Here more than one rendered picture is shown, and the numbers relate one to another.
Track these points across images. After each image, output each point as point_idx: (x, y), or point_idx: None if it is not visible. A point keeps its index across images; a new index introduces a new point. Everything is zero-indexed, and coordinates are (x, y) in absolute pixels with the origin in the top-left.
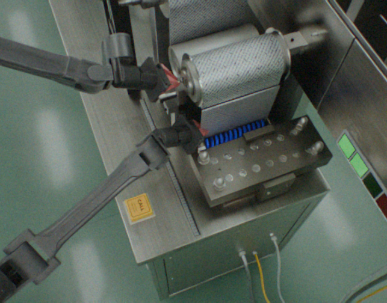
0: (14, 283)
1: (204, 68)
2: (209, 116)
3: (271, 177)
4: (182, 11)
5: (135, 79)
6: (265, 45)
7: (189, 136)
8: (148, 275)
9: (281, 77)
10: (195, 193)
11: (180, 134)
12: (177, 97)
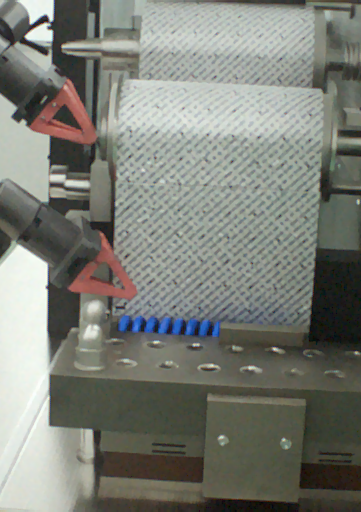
0: None
1: (141, 84)
2: (135, 217)
3: (236, 384)
4: (165, 63)
5: None
6: (292, 88)
7: (67, 234)
8: None
9: (328, 177)
10: (52, 454)
11: (46, 210)
12: (90, 191)
